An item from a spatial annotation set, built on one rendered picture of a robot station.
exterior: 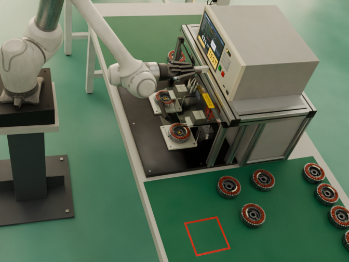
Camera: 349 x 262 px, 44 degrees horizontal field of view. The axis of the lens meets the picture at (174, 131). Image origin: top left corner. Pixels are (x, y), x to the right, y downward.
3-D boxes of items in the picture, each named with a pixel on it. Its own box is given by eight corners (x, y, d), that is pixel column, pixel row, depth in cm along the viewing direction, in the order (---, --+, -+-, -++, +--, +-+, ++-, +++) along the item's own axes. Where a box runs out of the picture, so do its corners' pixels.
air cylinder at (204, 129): (202, 140, 221) (204, 132, 217) (197, 129, 226) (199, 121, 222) (211, 139, 223) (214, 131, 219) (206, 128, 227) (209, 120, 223)
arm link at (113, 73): (140, 82, 190) (149, 90, 179) (105, 84, 185) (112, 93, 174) (140, 57, 187) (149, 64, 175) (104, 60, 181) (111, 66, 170)
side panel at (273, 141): (239, 167, 217) (261, 123, 193) (237, 162, 218) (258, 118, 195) (287, 159, 226) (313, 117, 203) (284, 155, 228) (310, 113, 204)
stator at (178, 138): (172, 145, 213) (174, 141, 210) (164, 129, 219) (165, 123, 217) (192, 142, 217) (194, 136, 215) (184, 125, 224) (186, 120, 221)
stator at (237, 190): (211, 188, 204) (213, 184, 201) (225, 175, 211) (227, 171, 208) (230, 204, 201) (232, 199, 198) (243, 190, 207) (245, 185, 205)
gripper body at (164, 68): (152, 72, 191) (172, 70, 194) (158, 85, 186) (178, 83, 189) (156, 59, 186) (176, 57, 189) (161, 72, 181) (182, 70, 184)
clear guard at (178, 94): (168, 137, 186) (170, 128, 182) (152, 97, 200) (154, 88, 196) (235, 129, 197) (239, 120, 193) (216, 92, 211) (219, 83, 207)
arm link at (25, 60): (-5, 86, 202) (-15, 48, 186) (18, 64, 214) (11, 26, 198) (25, 97, 200) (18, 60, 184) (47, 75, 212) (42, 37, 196)
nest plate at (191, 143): (168, 150, 212) (169, 148, 211) (159, 127, 221) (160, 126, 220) (197, 146, 217) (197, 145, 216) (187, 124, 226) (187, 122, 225)
